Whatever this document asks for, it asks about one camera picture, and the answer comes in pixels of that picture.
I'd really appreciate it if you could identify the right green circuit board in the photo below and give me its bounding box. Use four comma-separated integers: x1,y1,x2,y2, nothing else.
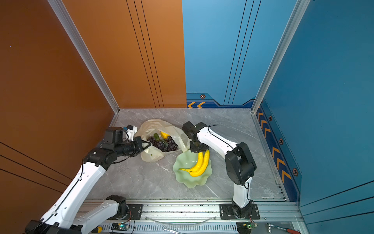
243,223,256,230

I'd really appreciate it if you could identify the light green fruit plate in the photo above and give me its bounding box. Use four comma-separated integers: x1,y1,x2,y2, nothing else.
173,151,212,188

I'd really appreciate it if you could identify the left green circuit board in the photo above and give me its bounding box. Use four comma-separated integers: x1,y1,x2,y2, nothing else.
110,222,130,232

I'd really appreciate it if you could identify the small orange mango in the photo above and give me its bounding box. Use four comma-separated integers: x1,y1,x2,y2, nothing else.
153,133,160,141

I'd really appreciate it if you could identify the yellow banana bunch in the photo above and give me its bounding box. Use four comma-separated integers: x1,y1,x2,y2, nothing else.
179,150,210,177

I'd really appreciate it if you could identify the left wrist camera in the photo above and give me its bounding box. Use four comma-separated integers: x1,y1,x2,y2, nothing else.
123,125,137,141

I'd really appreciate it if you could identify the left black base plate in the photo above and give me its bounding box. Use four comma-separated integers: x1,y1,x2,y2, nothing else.
107,203,143,221

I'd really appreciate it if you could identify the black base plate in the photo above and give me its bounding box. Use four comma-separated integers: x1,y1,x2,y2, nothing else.
219,202,261,220
107,203,143,221

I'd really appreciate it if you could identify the large purple grape bunch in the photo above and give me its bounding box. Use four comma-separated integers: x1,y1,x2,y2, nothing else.
159,136,179,152

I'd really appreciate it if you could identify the aluminium front rail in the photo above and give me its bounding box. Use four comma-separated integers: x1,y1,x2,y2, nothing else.
58,197,304,234

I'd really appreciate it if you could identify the red handled tool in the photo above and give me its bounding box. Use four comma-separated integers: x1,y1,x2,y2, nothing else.
266,223,301,234

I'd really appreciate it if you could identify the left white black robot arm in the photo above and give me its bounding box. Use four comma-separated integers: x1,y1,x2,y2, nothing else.
24,125,152,234

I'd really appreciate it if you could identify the silver wrench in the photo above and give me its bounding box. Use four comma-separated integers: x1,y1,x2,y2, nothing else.
161,226,184,234

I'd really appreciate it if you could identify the small purple grape bunch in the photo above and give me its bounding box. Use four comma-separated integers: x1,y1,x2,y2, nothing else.
147,136,165,150

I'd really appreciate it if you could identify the yellow black screwdriver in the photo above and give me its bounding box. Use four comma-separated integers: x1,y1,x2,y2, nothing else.
90,226,103,234

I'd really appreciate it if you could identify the green circuit board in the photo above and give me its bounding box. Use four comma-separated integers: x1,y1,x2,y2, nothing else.
110,222,130,232
243,223,256,230

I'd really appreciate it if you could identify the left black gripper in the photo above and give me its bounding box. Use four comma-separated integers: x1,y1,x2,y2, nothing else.
115,136,152,159

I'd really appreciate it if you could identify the yellow ribbed fruit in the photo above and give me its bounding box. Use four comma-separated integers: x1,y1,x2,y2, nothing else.
161,132,169,139

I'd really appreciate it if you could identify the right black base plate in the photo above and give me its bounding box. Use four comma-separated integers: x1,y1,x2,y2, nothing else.
219,202,261,220

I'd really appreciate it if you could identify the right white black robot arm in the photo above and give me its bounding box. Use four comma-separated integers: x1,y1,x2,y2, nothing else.
182,121,260,220

